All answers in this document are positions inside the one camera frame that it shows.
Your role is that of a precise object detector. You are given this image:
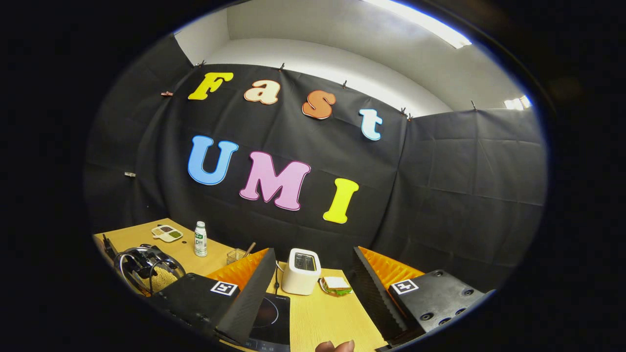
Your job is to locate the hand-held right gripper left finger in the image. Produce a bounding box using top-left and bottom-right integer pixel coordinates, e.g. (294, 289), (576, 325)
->
(147, 248), (277, 349)

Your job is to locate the black induction cooktop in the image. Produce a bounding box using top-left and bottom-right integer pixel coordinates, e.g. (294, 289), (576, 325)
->
(245, 292), (291, 352)

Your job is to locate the white toaster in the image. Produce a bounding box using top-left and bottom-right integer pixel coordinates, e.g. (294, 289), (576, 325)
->
(281, 248), (322, 296)

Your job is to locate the steel pot with black handles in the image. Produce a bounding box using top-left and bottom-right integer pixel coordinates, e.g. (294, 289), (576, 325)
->
(113, 243), (187, 297)

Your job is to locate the white divided bean dish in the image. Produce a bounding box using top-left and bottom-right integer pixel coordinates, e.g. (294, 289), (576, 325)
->
(151, 224), (183, 243)

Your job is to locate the small white plate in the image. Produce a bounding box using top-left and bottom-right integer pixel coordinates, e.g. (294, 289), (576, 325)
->
(320, 278), (353, 296)

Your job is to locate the white drink bottle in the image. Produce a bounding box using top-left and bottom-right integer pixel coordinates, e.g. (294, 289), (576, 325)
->
(194, 221), (208, 258)

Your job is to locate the pile of yellow soybeans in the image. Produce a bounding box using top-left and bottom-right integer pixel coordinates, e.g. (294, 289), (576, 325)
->
(147, 266), (178, 293)

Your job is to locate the black power cable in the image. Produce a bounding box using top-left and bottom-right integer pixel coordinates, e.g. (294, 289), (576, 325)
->
(273, 262), (287, 294)

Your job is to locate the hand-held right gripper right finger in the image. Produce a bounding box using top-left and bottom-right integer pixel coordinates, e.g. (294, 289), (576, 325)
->
(353, 246), (494, 345)

